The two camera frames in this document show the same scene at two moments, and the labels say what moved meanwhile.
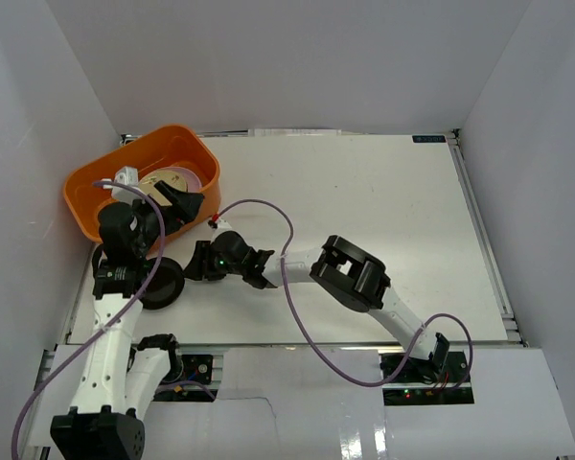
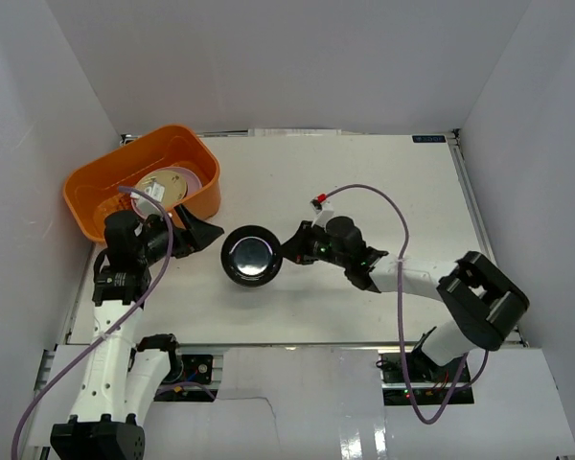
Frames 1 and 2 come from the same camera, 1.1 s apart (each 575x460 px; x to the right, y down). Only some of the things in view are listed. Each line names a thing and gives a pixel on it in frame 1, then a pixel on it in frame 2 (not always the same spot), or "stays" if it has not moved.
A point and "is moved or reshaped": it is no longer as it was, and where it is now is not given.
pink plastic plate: x=193 y=183 stays
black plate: x=167 y=286 is moved or reshaped
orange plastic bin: x=176 y=147 stays
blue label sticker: x=428 y=138 stays
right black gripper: x=204 y=252 -> x=296 y=249
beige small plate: x=172 y=176 stays
